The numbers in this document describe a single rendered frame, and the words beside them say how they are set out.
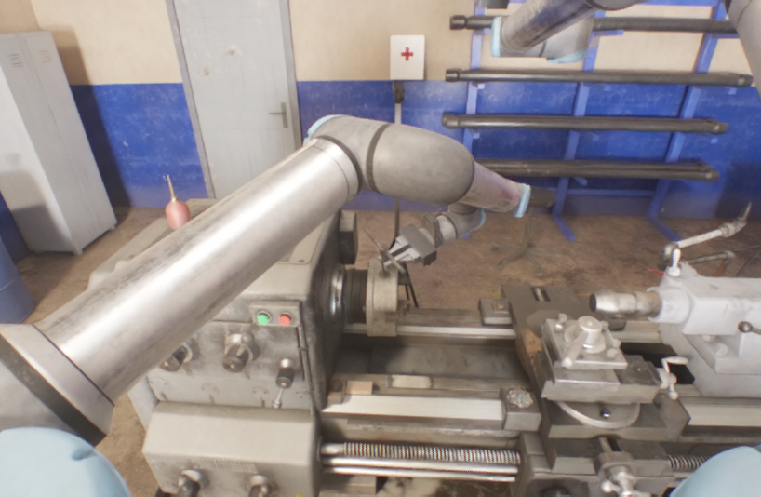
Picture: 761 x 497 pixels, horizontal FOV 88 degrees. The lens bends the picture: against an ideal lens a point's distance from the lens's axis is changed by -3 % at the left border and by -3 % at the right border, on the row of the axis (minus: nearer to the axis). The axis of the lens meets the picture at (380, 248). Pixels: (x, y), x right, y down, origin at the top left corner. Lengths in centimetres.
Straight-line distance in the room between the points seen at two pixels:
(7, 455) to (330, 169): 46
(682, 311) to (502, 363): 62
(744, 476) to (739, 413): 136
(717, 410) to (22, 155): 462
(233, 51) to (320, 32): 84
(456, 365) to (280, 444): 70
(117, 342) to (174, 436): 102
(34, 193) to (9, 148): 39
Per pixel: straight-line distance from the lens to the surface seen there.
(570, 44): 114
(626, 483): 131
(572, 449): 132
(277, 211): 55
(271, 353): 118
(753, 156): 547
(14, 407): 45
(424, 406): 136
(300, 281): 105
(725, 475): 35
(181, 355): 123
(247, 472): 143
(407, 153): 63
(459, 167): 66
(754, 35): 59
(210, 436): 143
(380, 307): 122
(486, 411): 138
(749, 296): 164
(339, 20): 412
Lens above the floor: 190
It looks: 30 degrees down
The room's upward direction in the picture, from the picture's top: 1 degrees counter-clockwise
